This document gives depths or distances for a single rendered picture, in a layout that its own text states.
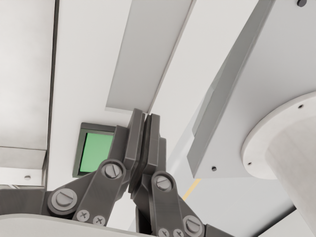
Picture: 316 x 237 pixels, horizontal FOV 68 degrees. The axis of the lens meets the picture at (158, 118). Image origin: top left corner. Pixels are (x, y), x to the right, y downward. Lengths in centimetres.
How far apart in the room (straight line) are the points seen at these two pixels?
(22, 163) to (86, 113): 16
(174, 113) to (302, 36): 19
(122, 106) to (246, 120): 23
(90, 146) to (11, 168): 14
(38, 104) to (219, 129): 23
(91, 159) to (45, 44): 10
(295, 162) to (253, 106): 9
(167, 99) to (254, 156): 27
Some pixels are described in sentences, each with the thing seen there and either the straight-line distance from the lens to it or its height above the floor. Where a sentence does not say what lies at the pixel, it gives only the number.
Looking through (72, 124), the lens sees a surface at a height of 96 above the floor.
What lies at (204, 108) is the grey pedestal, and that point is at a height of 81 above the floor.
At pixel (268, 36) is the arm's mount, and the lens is 29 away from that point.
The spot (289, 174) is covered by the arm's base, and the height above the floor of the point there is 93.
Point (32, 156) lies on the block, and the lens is 31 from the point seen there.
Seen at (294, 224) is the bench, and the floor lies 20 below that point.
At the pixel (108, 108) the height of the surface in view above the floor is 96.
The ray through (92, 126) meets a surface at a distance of 16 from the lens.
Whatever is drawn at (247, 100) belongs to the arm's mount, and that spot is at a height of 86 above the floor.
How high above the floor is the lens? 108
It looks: 46 degrees down
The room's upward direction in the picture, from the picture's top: 167 degrees clockwise
